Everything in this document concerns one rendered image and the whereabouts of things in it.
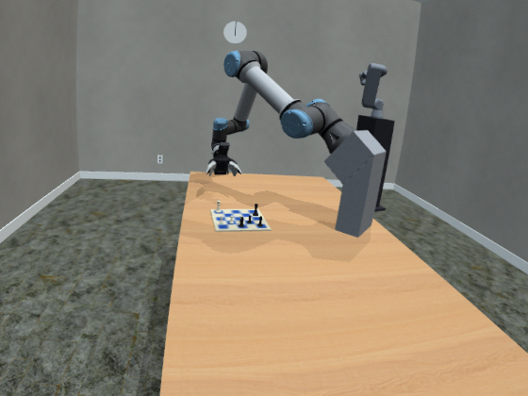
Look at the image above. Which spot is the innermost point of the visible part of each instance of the blue and white chessboard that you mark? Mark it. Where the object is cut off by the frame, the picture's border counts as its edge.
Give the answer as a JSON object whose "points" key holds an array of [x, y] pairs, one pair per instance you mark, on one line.
{"points": [[234, 227]]}

